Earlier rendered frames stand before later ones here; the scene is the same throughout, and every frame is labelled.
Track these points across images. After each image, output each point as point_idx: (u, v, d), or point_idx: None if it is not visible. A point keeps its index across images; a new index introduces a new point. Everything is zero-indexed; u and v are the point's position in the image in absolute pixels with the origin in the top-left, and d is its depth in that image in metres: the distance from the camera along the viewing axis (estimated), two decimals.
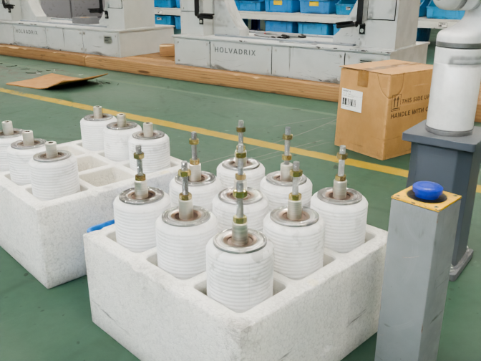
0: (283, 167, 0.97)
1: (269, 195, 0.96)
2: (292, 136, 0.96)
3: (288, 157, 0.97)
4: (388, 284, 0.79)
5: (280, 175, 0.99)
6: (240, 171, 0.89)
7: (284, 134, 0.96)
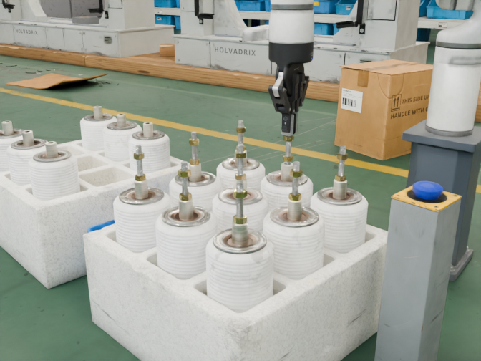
0: (289, 164, 0.99)
1: None
2: (292, 137, 0.95)
3: (288, 158, 0.97)
4: (388, 284, 0.79)
5: (293, 176, 0.99)
6: (240, 171, 0.89)
7: (285, 135, 0.96)
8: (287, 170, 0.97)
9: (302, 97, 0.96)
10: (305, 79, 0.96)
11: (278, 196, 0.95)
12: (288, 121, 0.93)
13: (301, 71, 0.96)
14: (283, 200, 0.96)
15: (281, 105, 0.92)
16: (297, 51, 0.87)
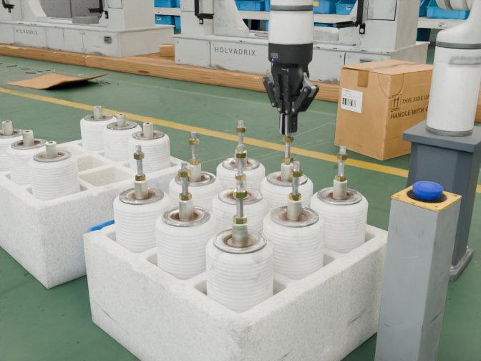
0: (291, 167, 0.97)
1: (304, 195, 0.96)
2: (283, 137, 0.96)
3: (283, 157, 0.98)
4: (388, 284, 0.79)
5: (284, 177, 0.98)
6: (240, 171, 0.89)
7: (290, 136, 0.96)
8: (281, 167, 0.99)
9: (294, 104, 0.91)
10: (303, 88, 0.89)
11: None
12: (279, 117, 0.96)
13: (303, 79, 0.89)
14: None
15: (278, 99, 0.96)
16: (268, 49, 0.92)
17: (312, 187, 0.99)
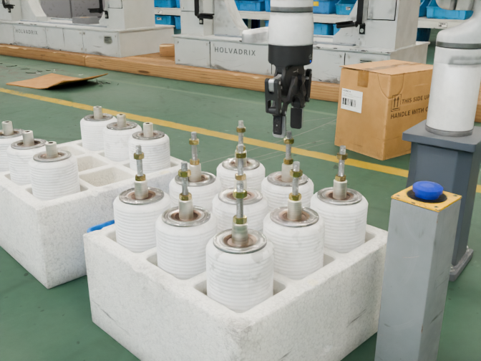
0: (288, 164, 0.99)
1: None
2: (289, 140, 0.95)
3: (285, 160, 0.97)
4: (388, 284, 0.79)
5: None
6: (240, 171, 0.89)
7: None
8: (289, 170, 0.97)
9: (308, 94, 0.98)
10: (308, 74, 0.97)
11: (287, 197, 0.95)
12: (280, 123, 0.91)
13: (302, 70, 0.96)
14: None
15: (272, 107, 0.89)
16: (295, 54, 0.88)
17: None
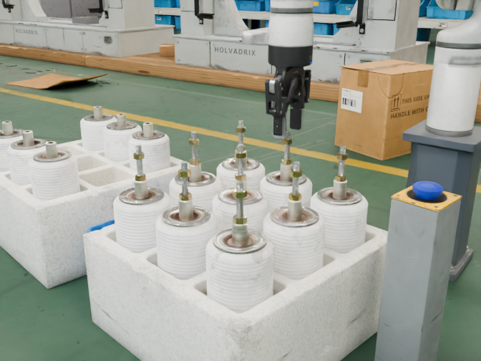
0: (290, 167, 0.98)
1: (303, 195, 0.96)
2: (283, 139, 0.97)
3: None
4: (388, 284, 0.79)
5: (283, 177, 0.98)
6: (240, 171, 0.89)
7: (290, 139, 0.96)
8: (280, 167, 0.99)
9: (307, 94, 0.98)
10: (307, 74, 0.97)
11: None
12: (280, 124, 0.91)
13: (302, 71, 0.96)
14: None
15: (272, 108, 0.89)
16: (295, 55, 0.88)
17: (311, 187, 0.99)
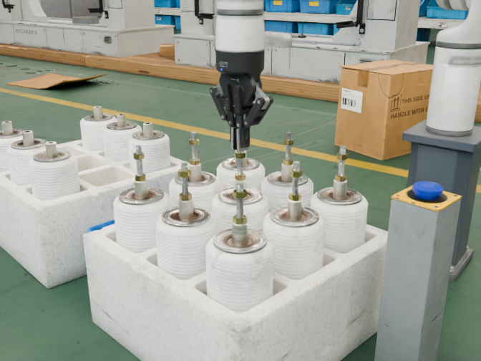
0: (283, 167, 0.97)
1: (267, 194, 0.97)
2: (293, 141, 0.96)
3: (290, 162, 0.97)
4: (388, 284, 0.79)
5: (282, 175, 0.99)
6: (240, 171, 0.89)
7: (285, 139, 0.96)
8: None
9: (247, 117, 0.83)
10: (257, 100, 0.81)
11: None
12: (230, 132, 0.88)
13: (256, 90, 0.82)
14: None
15: (228, 112, 0.89)
16: (216, 57, 0.84)
17: (285, 195, 0.95)
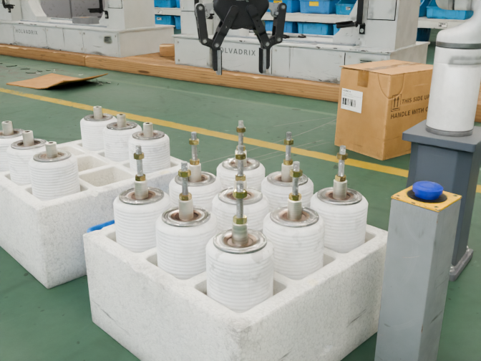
0: (283, 167, 0.97)
1: (267, 194, 0.97)
2: (293, 141, 0.96)
3: (290, 162, 0.97)
4: (388, 284, 0.79)
5: (282, 175, 0.99)
6: (238, 170, 0.90)
7: (285, 139, 0.96)
8: None
9: None
10: None
11: None
12: (268, 54, 0.85)
13: (211, 3, 0.80)
14: None
15: (278, 35, 0.83)
16: None
17: (285, 195, 0.95)
